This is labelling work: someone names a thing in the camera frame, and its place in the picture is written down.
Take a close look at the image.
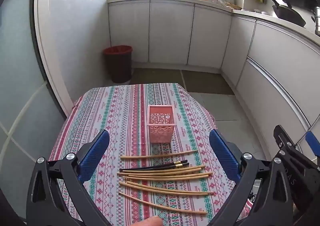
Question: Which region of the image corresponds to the group of bamboo chopsticks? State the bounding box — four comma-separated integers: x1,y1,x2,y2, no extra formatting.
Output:
117,149,215,215

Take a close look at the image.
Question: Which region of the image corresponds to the pink perforated utensil basket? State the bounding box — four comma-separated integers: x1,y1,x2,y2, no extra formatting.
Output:
147,105,175,144

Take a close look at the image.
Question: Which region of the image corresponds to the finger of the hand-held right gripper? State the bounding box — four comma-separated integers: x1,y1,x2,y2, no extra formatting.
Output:
273,124,320,176
304,131,320,160

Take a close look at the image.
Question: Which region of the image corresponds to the striped patterned tablecloth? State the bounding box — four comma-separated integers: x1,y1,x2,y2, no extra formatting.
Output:
49,83,253,226

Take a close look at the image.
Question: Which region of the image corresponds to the frosted glass sliding door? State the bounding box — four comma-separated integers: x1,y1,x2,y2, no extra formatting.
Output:
0,0,68,226

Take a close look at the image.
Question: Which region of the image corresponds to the dark trash bin red liner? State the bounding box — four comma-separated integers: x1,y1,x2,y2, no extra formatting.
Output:
103,45,133,84

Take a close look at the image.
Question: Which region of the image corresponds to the white kitchen cabinet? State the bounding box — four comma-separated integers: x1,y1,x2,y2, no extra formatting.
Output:
107,0,320,164

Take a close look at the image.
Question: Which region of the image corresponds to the dark green floor mat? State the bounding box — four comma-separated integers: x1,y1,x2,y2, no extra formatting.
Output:
130,68,187,90
181,70,235,96

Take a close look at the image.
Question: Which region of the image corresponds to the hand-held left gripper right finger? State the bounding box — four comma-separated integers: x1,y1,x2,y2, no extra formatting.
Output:
206,129,293,226

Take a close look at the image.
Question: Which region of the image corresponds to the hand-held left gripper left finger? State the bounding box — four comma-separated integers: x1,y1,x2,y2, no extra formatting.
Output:
26,129,114,226

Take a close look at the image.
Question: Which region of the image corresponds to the shiny metal pipe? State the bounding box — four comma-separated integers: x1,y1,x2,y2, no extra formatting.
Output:
311,6,320,35

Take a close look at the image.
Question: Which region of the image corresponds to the black wok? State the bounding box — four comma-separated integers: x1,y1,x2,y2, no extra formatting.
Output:
262,0,307,28

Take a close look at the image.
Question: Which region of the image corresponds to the person's left hand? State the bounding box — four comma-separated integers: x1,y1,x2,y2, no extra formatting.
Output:
136,216,163,226

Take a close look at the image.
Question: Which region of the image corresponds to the black cable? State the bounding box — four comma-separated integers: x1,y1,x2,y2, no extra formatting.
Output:
247,186,260,206

